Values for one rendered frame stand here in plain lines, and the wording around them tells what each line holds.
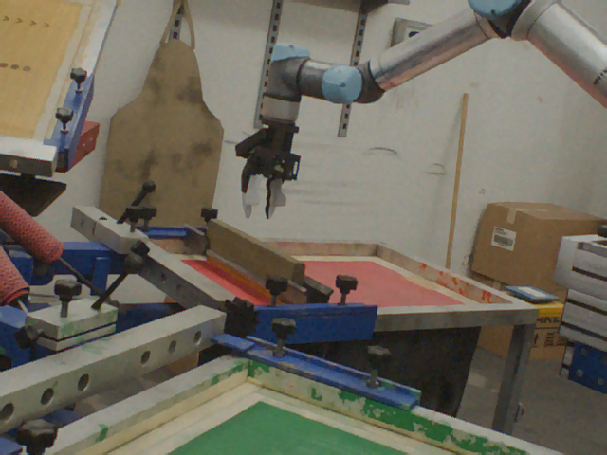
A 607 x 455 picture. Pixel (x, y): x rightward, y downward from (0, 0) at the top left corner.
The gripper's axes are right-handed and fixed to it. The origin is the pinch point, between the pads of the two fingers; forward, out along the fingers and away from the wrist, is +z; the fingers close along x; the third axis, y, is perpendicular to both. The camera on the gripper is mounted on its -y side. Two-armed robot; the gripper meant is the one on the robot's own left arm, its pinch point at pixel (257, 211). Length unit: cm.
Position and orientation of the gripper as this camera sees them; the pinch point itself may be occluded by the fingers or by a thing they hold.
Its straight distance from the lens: 198.0
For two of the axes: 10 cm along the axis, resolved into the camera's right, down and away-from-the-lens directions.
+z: -1.8, 9.6, 2.0
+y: 5.6, 2.7, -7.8
